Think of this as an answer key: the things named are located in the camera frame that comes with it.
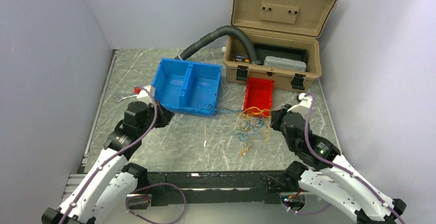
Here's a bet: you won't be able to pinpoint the grey plastic case in toolbox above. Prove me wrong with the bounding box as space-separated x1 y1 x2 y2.
263 56 307 71

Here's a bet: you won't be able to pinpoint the yellow blue black wires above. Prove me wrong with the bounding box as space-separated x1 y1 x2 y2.
170 104 275 158

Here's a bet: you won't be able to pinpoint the black tray in toolbox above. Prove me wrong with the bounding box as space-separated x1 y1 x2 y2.
254 43 308 63

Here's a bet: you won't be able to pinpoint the blue double plastic bin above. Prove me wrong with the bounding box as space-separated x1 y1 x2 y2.
152 58 222 117

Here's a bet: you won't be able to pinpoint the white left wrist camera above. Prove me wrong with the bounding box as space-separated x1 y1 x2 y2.
134 85 155 103

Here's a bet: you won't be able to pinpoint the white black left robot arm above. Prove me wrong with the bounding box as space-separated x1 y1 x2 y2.
41 101 174 223

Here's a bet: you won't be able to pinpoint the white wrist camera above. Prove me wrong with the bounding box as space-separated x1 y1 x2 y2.
294 93 314 114
134 85 155 103

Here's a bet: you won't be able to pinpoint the small box in toolbox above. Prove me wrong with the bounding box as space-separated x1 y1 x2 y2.
234 55 250 63

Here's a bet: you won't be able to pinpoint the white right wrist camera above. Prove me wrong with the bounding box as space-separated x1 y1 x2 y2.
294 93 314 114

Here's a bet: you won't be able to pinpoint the silver wrench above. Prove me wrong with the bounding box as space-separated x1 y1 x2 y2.
113 93 138 103

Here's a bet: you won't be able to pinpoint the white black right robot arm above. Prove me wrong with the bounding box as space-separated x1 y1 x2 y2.
270 104 407 223

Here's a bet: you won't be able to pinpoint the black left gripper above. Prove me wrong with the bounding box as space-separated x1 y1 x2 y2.
138 99 174 136

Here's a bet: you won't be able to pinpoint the tan plastic toolbox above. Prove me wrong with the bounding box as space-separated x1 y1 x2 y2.
223 0 338 92

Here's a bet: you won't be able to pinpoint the red plastic bin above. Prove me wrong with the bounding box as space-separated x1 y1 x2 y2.
243 77 274 111

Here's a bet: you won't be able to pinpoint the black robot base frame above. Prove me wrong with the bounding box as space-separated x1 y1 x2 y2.
121 161 307 209

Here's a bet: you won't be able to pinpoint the grey corrugated hose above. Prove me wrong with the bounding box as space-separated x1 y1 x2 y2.
177 25 262 66

